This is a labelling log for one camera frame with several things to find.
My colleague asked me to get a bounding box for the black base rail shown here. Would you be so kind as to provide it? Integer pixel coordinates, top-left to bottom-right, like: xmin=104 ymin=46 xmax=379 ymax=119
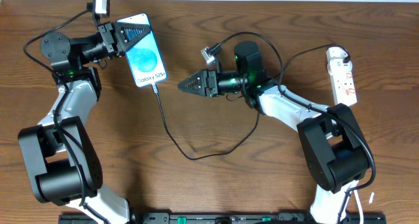
xmin=58 ymin=212 xmax=387 ymax=224

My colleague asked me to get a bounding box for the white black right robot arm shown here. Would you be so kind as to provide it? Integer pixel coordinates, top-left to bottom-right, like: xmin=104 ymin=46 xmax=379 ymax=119
xmin=177 ymin=41 xmax=376 ymax=223

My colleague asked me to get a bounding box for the white power strip cord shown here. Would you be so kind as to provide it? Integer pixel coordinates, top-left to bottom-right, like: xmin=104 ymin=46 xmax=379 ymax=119
xmin=352 ymin=184 xmax=365 ymax=224

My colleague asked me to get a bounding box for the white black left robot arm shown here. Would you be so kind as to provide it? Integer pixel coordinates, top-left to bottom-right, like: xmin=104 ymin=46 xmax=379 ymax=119
xmin=18 ymin=22 xmax=151 ymax=223

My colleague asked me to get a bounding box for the black USB charging cable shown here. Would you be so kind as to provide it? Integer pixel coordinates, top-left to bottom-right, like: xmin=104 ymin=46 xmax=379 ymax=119
xmin=149 ymin=43 xmax=351 ymax=161

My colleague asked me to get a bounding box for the blue Galaxy smartphone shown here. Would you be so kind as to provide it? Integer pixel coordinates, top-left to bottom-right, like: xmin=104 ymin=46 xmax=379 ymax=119
xmin=116 ymin=13 xmax=167 ymax=87

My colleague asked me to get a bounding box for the white power strip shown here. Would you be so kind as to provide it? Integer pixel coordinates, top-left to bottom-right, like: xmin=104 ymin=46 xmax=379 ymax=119
xmin=326 ymin=47 xmax=357 ymax=107

